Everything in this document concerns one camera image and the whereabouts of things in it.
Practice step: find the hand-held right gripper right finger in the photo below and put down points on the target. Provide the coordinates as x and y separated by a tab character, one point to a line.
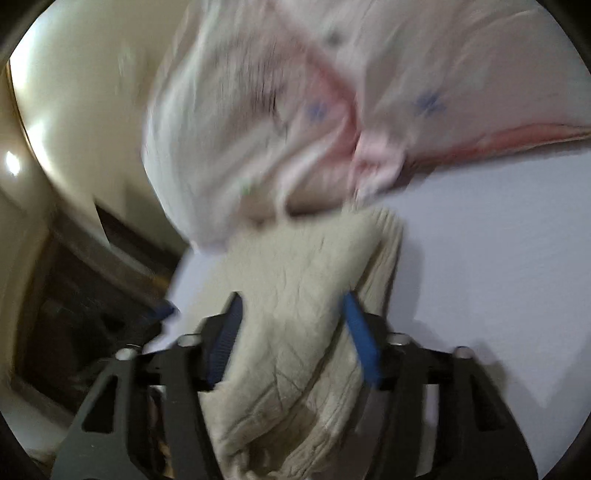
364	344

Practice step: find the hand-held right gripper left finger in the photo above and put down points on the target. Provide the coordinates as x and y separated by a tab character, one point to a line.
225	340

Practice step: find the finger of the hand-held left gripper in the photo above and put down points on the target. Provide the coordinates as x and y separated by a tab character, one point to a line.
162	310

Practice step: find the cream knit garment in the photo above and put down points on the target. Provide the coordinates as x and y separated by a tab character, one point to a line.
295	323

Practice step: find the pink floral print garment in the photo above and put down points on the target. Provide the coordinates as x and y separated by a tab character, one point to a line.
277	115

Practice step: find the dark wooden furniture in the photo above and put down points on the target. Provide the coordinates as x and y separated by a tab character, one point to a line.
87	304

